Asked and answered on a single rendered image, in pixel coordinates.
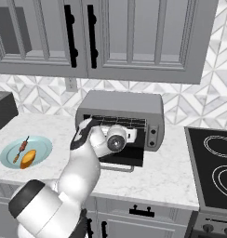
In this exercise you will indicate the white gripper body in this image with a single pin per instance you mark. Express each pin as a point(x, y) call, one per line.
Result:
point(134, 133)

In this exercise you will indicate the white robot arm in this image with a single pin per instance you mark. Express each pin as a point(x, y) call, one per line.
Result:
point(81, 167)

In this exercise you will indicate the dark toaster oven knob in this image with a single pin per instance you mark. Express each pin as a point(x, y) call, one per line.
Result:
point(152, 143)
point(153, 131)

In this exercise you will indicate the dark toaster oven door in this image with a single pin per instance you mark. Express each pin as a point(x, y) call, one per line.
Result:
point(132, 157)

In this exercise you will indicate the grey toaster oven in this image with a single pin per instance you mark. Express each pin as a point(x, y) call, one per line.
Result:
point(124, 103)

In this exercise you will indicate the grey base cupboard door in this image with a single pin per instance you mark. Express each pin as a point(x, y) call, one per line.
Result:
point(94, 227)
point(143, 229)

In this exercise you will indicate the golden baguette bread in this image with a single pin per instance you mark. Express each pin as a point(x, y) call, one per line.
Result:
point(28, 158)

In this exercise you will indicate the kebab skewer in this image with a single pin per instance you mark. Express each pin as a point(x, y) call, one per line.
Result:
point(24, 145)

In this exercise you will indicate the grey oven front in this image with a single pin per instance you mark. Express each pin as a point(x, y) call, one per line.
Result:
point(217, 221)

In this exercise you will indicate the black hob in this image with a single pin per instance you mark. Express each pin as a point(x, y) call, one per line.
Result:
point(199, 173)

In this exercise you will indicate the grey drawer front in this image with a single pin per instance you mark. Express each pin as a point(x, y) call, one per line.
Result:
point(168, 214)
point(3, 190)

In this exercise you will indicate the light blue plate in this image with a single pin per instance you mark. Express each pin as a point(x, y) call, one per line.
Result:
point(41, 148)

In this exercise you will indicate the black box appliance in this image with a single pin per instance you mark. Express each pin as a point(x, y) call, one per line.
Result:
point(3, 111)

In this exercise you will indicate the white wall socket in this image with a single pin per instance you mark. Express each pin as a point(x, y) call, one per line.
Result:
point(71, 84)

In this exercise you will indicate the grey wall cupboard door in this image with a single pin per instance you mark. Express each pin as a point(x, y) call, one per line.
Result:
point(143, 37)
point(41, 31)

